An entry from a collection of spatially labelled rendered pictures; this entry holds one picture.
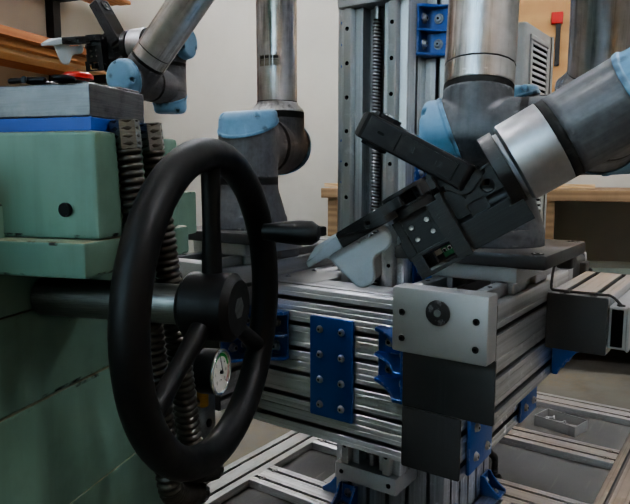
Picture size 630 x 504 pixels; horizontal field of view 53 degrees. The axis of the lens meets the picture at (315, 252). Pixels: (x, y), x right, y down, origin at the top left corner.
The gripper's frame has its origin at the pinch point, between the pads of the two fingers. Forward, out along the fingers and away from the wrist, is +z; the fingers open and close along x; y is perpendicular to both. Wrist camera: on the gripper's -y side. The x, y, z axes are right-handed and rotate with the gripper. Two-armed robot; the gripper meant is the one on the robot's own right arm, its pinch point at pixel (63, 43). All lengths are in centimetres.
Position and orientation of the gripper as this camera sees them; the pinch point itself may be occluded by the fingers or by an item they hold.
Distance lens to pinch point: 171.6
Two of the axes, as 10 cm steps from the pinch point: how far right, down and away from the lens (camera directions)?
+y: 0.5, 9.7, 2.5
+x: 3.6, -2.5, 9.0
